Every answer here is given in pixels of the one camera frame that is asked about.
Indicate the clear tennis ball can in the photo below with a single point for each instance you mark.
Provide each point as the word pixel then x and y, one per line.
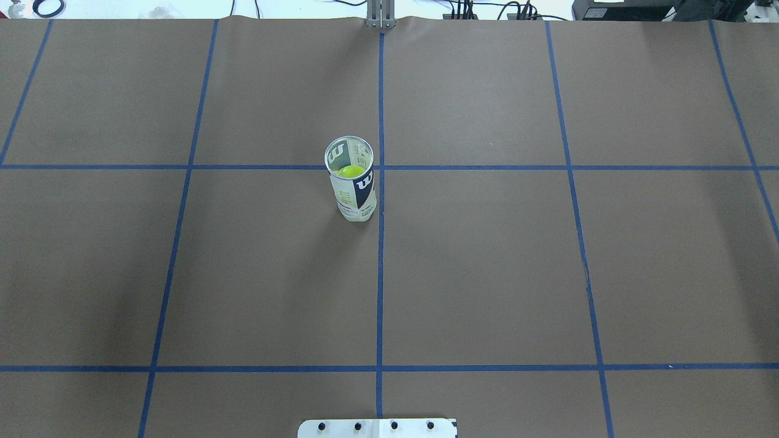
pixel 355 197

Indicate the yellow tennis ball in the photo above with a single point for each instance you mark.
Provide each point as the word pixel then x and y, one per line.
pixel 351 171

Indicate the black rectangular box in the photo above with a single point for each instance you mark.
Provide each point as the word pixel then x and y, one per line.
pixel 621 10

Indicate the aluminium frame post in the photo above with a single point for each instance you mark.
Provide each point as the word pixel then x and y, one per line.
pixel 380 14

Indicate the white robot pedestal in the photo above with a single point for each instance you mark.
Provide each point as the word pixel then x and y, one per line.
pixel 398 427

